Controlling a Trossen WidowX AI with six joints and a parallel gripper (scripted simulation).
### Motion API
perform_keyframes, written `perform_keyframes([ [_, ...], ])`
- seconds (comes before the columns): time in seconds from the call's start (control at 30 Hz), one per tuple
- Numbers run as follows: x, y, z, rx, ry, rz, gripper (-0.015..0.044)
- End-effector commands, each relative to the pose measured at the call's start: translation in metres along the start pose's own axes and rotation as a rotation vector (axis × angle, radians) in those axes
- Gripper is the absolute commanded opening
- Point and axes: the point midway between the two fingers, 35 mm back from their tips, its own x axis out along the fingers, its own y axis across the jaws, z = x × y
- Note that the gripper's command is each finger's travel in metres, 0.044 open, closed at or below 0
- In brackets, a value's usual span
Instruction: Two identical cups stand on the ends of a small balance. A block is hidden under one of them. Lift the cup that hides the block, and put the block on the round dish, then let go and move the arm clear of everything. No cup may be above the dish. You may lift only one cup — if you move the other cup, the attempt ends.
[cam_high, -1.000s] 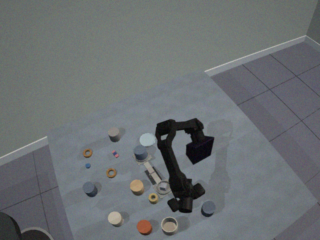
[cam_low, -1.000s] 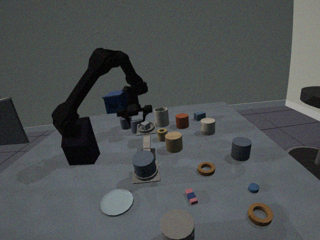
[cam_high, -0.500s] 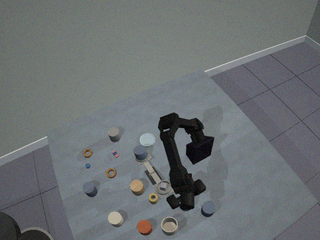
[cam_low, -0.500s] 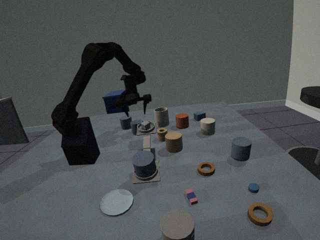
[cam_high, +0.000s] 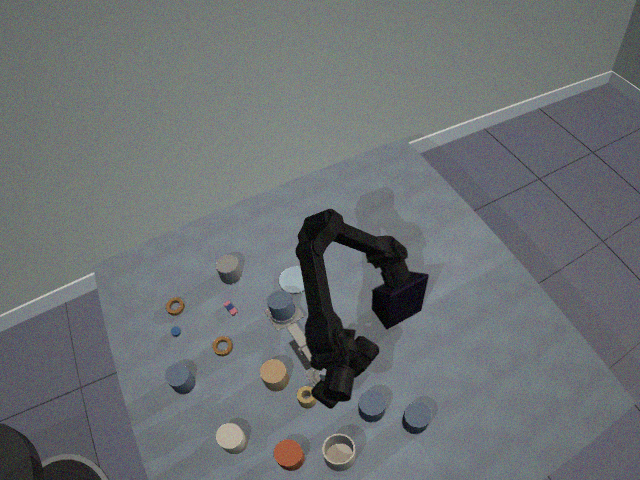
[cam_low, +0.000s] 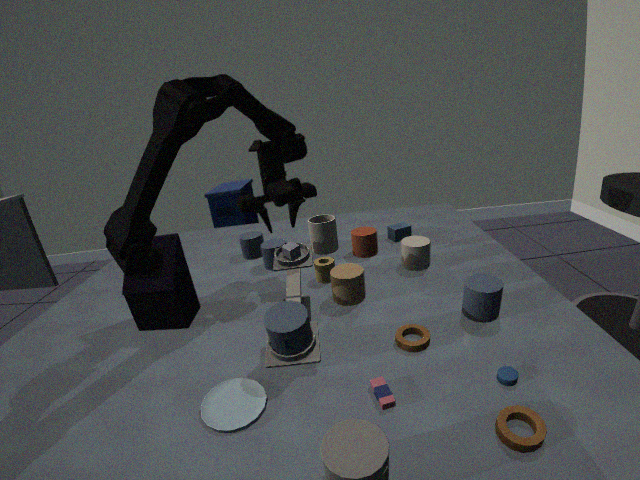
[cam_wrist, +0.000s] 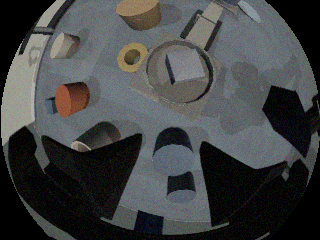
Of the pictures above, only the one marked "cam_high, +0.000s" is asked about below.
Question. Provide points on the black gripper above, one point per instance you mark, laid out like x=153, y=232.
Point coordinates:
x=367, y=351

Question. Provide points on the pink eraser with blue sleeve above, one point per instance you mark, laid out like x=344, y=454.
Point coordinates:
x=232, y=310

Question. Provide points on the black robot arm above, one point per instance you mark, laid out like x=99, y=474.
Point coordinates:
x=331, y=346

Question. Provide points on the brown ring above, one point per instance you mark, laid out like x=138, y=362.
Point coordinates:
x=218, y=341
x=171, y=302

